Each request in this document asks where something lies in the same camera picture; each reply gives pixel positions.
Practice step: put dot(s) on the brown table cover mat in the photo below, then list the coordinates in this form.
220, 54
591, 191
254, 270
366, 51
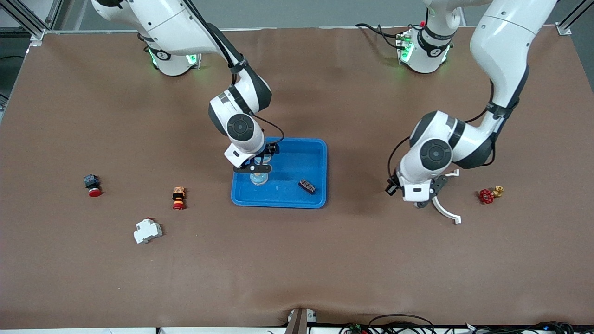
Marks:
297, 260

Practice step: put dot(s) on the white curved plastic arc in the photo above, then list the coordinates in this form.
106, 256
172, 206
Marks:
443, 212

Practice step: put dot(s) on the metal mount bracket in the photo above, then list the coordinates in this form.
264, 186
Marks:
297, 322

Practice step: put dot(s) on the blue plastic tray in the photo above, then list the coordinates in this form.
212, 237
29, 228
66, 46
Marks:
297, 162

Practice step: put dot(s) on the white circuit breaker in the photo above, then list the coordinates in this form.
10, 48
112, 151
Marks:
147, 231

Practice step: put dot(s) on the red yellow emergency stop button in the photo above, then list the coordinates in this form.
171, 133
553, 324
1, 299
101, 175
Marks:
178, 197

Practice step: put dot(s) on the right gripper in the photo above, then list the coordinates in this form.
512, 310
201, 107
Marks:
271, 150

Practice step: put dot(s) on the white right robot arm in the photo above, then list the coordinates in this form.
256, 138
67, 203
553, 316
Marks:
158, 18

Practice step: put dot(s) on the red mushroom push button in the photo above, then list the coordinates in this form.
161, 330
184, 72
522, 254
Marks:
93, 185

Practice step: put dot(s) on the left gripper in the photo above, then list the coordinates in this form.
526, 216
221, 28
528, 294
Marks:
391, 186

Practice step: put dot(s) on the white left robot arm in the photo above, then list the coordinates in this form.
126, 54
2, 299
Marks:
506, 41

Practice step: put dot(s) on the aluminium frame profile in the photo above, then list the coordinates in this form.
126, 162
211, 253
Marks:
564, 28
37, 33

